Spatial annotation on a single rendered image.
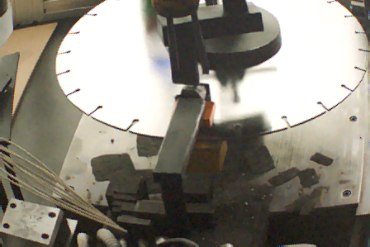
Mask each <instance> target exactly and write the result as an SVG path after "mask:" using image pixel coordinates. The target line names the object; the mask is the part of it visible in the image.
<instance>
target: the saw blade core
mask: <svg viewBox="0 0 370 247"><path fill-rule="evenodd" d="M247 1H248V2H250V1H253V2H254V4H255V5H256V6H258V7H261V8H263V9H266V10H267V11H269V12H271V13H272V14H273V15H274V16H275V17H276V18H277V19H278V20H279V23H280V28H281V33H282V34H281V37H282V38H281V40H280V42H279V43H278V44H277V45H276V46H275V48H274V49H273V50H270V51H269V52H268V53H265V54H263V55H261V56H258V57H255V58H252V59H245V60H241V61H235V62H233V61H228V62H208V61H207V63H208V67H209V72H210V73H209V74H203V75H202V78H201V80H200V83H199V85H198V86H191V87H188V86H185V85H183V84H179V83H173V80H172V73H171V66H170V60H169V53H168V47H167V46H165V47H164V46H163V43H162V41H161V40H160V39H161V38H160V36H159V33H158V27H157V21H156V20H157V16H158V13H157V12H156V11H155V10H154V8H153V5H152V2H151V0H119V1H117V0H106V1H105V2H103V3H101V4H100V5H99V6H97V7H95V8H94V9H93V10H91V11H90V12H89V13H88V14H87V15H85V16H84V17H83V18H82V19H81V20H79V21H78V23H77V24H76V25H75V26H74V27H73V28H72V29H71V30H70V31H69V34H68V35H67V36H66V37H65V38H64V40H63V42H62V45H61V46H60V48H59V53H58V55H57V60H56V66H55V67H56V76H57V80H58V82H59V86H60V88H61V89H62V91H63V94H64V95H65V96H66V97H67V98H68V100H69V101H70V102H71V103H72V104H74V105H75V107H76V108H77V109H79V110H80V111H81V112H82V113H84V114H85V115H86V116H90V117H91V118H93V119H94V120H96V121H99V122H101V123H103V124H106V125H107V126H109V127H111V128H114V129H116V130H119V131H124V132H127V131H128V130H129V133H131V134H135V135H142V136H147V137H152V138H159V139H160V140H164V137H165V135H166V132H167V129H168V125H169V122H170V117H171V114H172V111H173V108H174V105H175V102H176V101H177V100H178V99H179V98H197V99H204V100H205V101H206V102H216V114H215V116H214V120H213V122H212V126H211V127H200V128H199V132H198V135H197V139H196V142H211V141H222V140H236V134H235V129H234V128H236V127H239V128H240V139H241V140H242V139H249V138H250V137H255V136H261V135H269V134H273V133H278V132H280V131H284V130H286V129H287V124H288V125H289V126H290V127H291V128H292V127H294V126H299V125H301V124H303V123H306V122H308V121H310V120H315V119H316V118H317V117H319V116H322V115H323V114H325V113H326V110H327V111H328V112H329V111H331V110H332V109H334V108H335V107H336V106H338V105H339V104H340V103H341V102H343V101H344V100H345V99H346V98H347V97H349V96H350V94H352V93H351V92H353V91H355V89H356V88H357V87H358V85H359V84H360V83H361V82H362V79H363V78H364V76H365V73H366V72H367V69H368V63H369V55H370V54H369V44H368V38H367V37H366V34H365V32H364V30H363V28H362V27H361V26H360V24H359V23H358V21H357V19H356V18H355V17H353V15H352V14H351V13H350V12H349V11H348V10H346V8H344V7H343V6H342V5H341V4H339V3H338V2H335V1H334V0H247ZM346 17H347V18H346ZM356 33H357V34H356ZM360 50H361V51H360ZM69 52H70V53H69ZM356 69H358V70H356ZM68 72H69V73H68ZM342 87H344V88H342ZM76 91H79V92H76ZM318 104H321V105H322V106H321V105H318ZM98 108H102V109H99V110H97V109H98ZM282 118H287V124H286V123H285V122H284V120H283V119H282ZM135 121H139V122H138V123H135V124H134V125H133V122H135Z"/></svg>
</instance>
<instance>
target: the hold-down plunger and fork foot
mask: <svg viewBox="0 0 370 247"><path fill-rule="evenodd" d="M221 1H222V4H221V5H213V6H209V7H199V8H198V9H197V17H198V21H199V25H200V28H201V29H202V36H203V41H204V46H205V50H206V42H205V40H206V39H210V38H212V39H214V38H218V37H222V36H233V35H241V34H245V33H247V34H249V33H252V32H260V31H264V26H263V16H262V13H261V11H260V10H259V9H258V8H257V7H256V6H255V4H254V2H253V1H250V2H248V1H247V0H221ZM156 21H157V27H158V33H159V36H160V38H161V39H160V40H161V41H162V43H163V46H164V47H165V46H167V47H168V53H169V60H170V66H171V73H172V80H173V83H179V84H186V85H194V86H198V85H199V83H200V79H199V71H198V63H201V62H200V58H199V54H198V48H197V41H196V37H195V33H194V29H193V24H192V18H191V16H189V17H179V18H174V19H173V26H174V32H175V38H176V45H177V52H178V63H179V70H178V71H173V68H172V62H171V55H170V49H169V42H168V26H167V20H166V18H164V17H161V16H160V15H158V16H157V20H156ZM197 62H198V63H197Z"/></svg>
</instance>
